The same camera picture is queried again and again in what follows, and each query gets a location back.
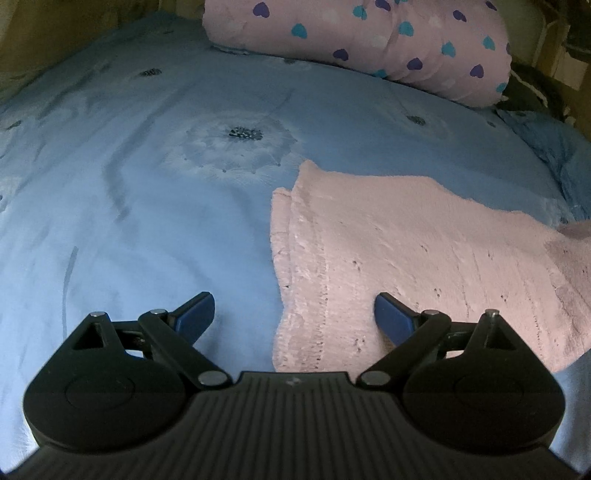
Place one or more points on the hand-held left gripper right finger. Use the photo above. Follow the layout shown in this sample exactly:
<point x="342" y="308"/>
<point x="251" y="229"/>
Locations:
<point x="392" y="318"/>

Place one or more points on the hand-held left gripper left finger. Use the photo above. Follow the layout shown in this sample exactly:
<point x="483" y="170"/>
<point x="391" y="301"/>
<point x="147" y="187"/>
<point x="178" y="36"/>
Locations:
<point x="196" y="316"/>

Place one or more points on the pink knitted sweater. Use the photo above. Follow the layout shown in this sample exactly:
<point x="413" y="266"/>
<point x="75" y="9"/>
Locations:
<point x="392" y="240"/>

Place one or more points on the blue dandelion print bedsheet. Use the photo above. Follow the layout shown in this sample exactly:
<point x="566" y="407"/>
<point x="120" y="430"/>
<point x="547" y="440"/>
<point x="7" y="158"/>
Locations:
<point x="138" y="194"/>

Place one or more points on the blue crumpled quilt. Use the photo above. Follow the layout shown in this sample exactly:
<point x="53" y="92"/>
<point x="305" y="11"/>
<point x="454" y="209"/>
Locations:
<point x="556" y="147"/>

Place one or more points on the dark cloth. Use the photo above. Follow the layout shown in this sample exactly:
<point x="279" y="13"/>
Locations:
<point x="531" y="92"/>

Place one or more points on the pink heart-patterned pillow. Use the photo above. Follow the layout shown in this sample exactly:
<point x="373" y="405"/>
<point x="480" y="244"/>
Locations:
<point x="360" y="37"/>

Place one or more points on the wooden bed frame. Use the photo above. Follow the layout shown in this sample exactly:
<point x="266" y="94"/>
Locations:
<point x="55" y="32"/>

